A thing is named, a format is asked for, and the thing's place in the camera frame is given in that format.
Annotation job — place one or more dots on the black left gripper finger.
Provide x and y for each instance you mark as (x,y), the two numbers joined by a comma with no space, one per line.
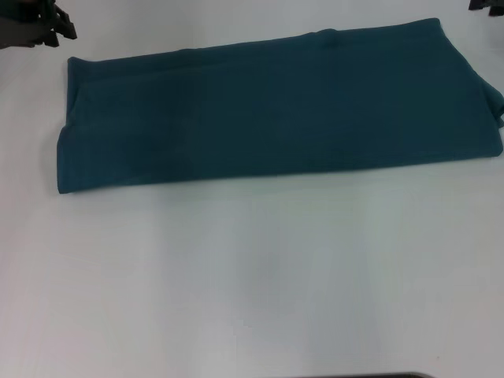
(65,23)
(49,39)

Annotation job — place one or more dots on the teal t-shirt with beige print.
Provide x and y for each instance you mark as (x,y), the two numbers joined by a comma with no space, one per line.
(256,110)

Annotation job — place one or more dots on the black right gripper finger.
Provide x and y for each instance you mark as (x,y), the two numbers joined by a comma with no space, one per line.
(482,4)

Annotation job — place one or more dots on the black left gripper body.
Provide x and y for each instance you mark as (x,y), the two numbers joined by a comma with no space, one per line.
(19,23)

